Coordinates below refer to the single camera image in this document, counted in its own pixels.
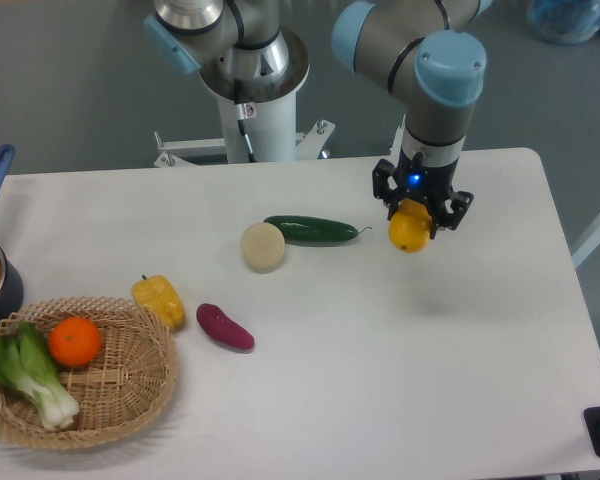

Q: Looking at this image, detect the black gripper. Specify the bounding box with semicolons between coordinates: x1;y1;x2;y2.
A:
372;152;474;239

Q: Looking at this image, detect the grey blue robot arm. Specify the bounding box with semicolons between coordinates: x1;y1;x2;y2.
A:
144;1;487;230

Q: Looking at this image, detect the blue plastic bag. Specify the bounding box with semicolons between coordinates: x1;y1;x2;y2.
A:
526;0;600;46

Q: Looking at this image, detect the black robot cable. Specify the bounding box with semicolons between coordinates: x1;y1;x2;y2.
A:
232;78;258;164

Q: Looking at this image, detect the green cucumber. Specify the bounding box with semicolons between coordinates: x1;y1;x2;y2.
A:
264;215;367;247

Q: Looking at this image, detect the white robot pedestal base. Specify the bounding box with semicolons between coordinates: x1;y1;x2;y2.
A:
154;27;336;167

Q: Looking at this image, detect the orange fruit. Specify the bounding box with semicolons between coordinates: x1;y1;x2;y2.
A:
48;317;102;367

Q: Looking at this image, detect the woven wicker basket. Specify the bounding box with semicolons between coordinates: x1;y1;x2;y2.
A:
0;297;178;450

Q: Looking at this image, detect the yellow mango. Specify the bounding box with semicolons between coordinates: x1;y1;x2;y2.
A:
388;199;432;253

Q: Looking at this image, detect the purple sweet potato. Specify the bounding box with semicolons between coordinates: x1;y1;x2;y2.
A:
196;303;255;352

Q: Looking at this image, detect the green bok choy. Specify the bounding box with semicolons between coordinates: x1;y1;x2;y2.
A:
0;321;80;431

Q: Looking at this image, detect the yellow bell pepper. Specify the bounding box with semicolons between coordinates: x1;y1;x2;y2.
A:
131;275;186;330

